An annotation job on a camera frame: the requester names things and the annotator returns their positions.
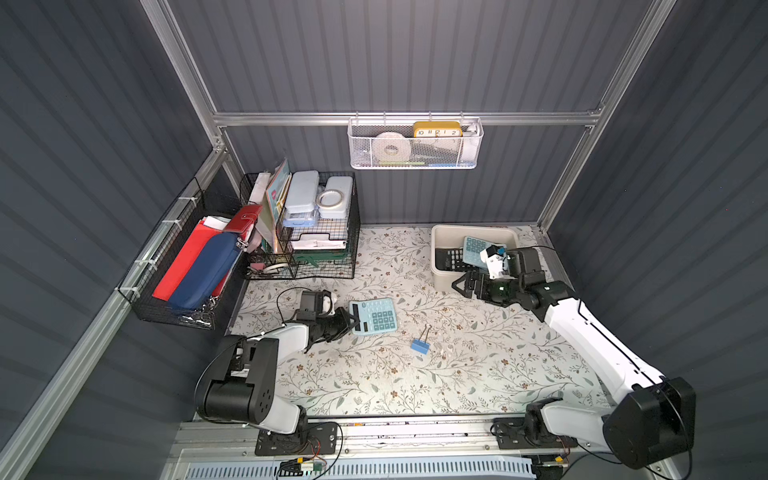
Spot white wire wall basket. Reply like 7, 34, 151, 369
347, 115, 485, 170

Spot yellow clock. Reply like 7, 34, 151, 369
413, 120, 463, 138

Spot black wire desk organizer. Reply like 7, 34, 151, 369
246, 172, 361, 281

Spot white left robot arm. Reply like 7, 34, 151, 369
194, 288, 361, 435

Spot blue pencil pouch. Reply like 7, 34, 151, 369
168, 232, 241, 312

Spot black calculator back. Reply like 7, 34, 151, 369
434, 248, 473, 272

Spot floral table mat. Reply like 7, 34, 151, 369
228, 226, 608, 416

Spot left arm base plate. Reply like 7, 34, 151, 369
254, 422, 341, 457

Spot colourful books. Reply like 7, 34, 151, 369
256, 157, 292, 254

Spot blue binder clip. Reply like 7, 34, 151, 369
411, 325, 431, 355

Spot teal calculator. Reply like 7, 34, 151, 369
349, 298, 398, 336
462, 236, 492, 269

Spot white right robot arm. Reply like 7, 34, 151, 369
451, 244, 696, 470

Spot black wire side basket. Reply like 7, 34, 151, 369
118, 180, 247, 330

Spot red folder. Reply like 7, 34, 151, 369
152, 204, 262, 303

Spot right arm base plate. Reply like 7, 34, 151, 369
489, 417, 578, 451

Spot beige plastic storage box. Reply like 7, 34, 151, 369
430, 224, 519, 293

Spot small circuit board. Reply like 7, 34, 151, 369
276, 457, 328, 479

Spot white pencil case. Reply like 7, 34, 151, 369
284, 170, 320, 215

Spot white tape roll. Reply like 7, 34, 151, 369
371, 132, 412, 163

